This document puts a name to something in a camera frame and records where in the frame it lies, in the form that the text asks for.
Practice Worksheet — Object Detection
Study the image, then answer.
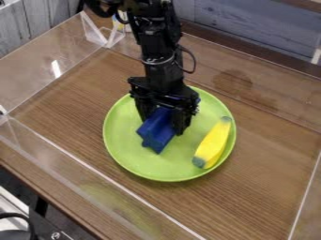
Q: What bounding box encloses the blue plastic block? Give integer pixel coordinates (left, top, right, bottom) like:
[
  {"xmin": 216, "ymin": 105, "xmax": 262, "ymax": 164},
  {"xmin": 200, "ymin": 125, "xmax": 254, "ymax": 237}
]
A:
[{"xmin": 135, "ymin": 93, "xmax": 202, "ymax": 155}]

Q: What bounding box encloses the clear acrylic enclosure wall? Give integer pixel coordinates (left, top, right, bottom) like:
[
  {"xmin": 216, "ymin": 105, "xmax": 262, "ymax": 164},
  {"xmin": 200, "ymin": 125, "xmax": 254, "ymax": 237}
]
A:
[{"xmin": 0, "ymin": 11, "xmax": 321, "ymax": 240}]

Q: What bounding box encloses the green round plate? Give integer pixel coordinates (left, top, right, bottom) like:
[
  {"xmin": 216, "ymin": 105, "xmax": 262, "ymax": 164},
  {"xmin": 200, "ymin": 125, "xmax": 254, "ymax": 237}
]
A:
[{"xmin": 103, "ymin": 87, "xmax": 237, "ymax": 182}]

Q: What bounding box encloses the black cable on floor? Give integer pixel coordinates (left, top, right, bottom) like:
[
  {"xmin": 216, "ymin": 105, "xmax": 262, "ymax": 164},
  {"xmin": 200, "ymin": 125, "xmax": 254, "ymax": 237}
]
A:
[{"xmin": 0, "ymin": 211, "xmax": 43, "ymax": 240}]

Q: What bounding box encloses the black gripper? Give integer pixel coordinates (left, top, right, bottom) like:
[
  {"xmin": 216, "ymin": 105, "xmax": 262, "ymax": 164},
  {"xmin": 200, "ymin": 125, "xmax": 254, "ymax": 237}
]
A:
[{"xmin": 129, "ymin": 59, "xmax": 198, "ymax": 136}]

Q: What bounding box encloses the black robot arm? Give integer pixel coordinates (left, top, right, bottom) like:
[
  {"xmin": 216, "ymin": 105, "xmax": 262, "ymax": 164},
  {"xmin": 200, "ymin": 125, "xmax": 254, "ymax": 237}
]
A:
[{"xmin": 85, "ymin": 0, "xmax": 200, "ymax": 135}]

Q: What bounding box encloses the yellow toy banana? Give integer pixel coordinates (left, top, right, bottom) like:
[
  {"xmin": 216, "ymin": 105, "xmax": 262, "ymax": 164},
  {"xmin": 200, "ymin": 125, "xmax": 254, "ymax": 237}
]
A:
[{"xmin": 192, "ymin": 116, "xmax": 232, "ymax": 169}]

